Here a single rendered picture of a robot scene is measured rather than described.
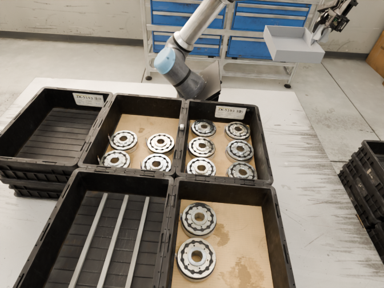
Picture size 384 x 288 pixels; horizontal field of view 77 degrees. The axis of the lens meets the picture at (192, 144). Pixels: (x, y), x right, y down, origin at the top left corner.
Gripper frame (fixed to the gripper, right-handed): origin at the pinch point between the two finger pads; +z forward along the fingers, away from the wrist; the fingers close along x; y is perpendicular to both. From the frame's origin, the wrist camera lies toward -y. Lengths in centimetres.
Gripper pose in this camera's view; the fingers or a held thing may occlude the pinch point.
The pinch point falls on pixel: (312, 42)
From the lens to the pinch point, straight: 131.1
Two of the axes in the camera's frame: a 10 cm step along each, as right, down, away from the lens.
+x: 9.4, 2.0, 2.7
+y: 0.5, 7.2, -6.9
